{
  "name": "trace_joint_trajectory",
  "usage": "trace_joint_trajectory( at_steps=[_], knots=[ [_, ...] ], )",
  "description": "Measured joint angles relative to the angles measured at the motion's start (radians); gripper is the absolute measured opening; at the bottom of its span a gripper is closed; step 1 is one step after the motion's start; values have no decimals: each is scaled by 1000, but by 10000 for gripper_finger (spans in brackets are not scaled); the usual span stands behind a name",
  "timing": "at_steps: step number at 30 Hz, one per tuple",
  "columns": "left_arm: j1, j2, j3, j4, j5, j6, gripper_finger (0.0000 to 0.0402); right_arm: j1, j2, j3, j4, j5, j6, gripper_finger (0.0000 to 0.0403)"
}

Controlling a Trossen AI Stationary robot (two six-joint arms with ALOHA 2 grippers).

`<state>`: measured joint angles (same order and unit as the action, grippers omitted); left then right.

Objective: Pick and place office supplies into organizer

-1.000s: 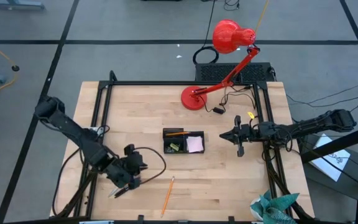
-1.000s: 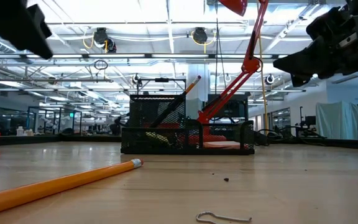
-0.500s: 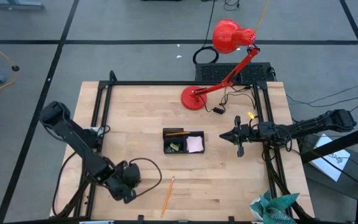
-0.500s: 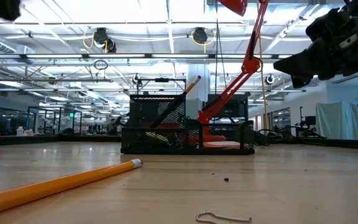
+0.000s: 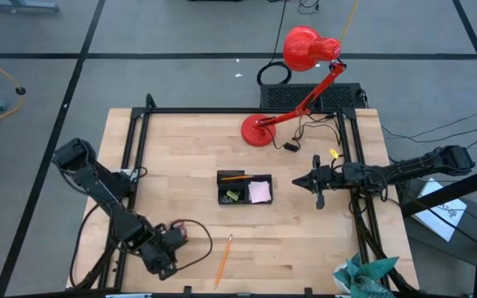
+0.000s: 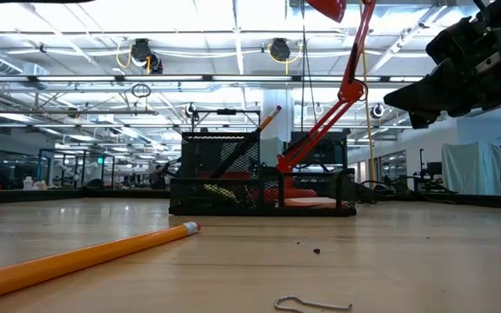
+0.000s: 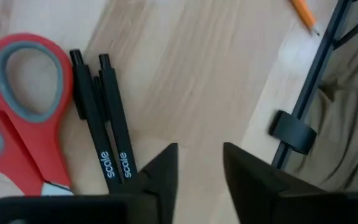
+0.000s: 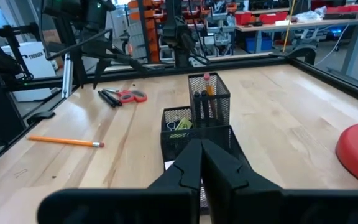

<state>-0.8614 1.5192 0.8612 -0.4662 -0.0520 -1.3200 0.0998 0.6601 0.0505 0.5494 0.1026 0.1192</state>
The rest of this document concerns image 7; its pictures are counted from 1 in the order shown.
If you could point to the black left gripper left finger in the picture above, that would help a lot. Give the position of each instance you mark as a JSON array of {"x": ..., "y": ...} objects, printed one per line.
[{"x": 163, "y": 174}]

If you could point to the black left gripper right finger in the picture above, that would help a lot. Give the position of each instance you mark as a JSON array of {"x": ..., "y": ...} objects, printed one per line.
[{"x": 250, "y": 186}]

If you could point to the yellow pencil with eraser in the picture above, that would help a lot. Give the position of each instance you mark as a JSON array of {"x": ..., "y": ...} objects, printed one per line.
[{"x": 303, "y": 14}]

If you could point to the black pen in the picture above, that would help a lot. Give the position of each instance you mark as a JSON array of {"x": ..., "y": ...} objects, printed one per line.
[
  {"x": 92, "y": 124},
  {"x": 118, "y": 124}
]

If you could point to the red scissors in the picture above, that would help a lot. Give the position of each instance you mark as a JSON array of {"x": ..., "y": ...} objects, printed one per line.
[{"x": 42, "y": 140}]

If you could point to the black frame clamp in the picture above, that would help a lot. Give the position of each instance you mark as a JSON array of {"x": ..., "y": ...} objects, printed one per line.
[{"x": 294, "y": 133}]

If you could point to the black metal table frame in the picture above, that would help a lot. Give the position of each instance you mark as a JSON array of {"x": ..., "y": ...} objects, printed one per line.
[{"x": 315, "y": 71}]

